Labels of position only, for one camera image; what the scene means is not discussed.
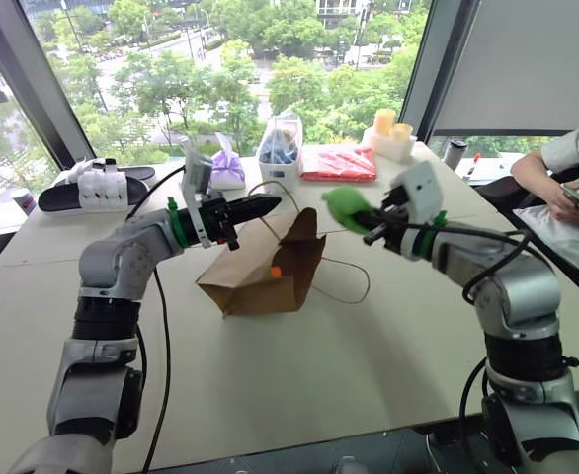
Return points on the white plastic basket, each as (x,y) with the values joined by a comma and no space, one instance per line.
(279,170)

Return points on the brown paper bag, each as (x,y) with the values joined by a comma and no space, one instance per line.
(265,286)

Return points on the grey roller blind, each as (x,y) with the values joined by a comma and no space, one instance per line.
(521,64)

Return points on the purple tied plastic bag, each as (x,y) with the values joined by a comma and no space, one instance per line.
(227,170)

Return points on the green right wrist zip tie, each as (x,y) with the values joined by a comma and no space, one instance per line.
(430,229)

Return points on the green plush toy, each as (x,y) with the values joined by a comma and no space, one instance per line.
(346,205)

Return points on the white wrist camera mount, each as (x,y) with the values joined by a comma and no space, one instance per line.
(420,190)
(196,173)

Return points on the white cushion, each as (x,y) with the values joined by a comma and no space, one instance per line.
(561,242)

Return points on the green wrist zip tie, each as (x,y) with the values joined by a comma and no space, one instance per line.
(173,224)
(430,229)

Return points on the red plastic packet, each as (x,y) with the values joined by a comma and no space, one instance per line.
(339,165)

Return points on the white marker with red cap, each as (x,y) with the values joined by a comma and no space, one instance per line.
(473,165)

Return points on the clear plastic bag blue contents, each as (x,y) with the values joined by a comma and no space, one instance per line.
(280,138)

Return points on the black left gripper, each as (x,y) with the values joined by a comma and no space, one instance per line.
(216,217)

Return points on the tall yellow cup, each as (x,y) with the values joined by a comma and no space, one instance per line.
(384,122)

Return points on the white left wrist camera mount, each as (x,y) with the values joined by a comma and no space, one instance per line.
(196,173)

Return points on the white plastic container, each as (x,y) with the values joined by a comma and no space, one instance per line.
(388,147)

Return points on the person in white shirt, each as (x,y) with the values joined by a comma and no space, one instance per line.
(573,148)

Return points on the grey tumbler with black lid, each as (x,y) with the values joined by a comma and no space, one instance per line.
(454,154)

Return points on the green left wrist zip tie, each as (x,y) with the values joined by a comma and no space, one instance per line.
(173,224)

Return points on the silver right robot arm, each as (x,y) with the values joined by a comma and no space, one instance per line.
(517,291)

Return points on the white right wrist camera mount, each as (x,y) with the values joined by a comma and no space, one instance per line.
(420,190)

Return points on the person's right hand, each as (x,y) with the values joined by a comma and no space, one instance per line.
(563,207)

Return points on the short yellow cup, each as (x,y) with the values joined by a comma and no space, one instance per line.
(402,132)

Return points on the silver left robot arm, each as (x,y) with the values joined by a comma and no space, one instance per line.
(121,257)

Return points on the orange plush toy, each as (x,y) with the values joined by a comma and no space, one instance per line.
(275,271)

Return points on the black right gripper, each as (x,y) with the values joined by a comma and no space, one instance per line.
(392,222)

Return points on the small printed paper cup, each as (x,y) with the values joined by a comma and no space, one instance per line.
(25,201)

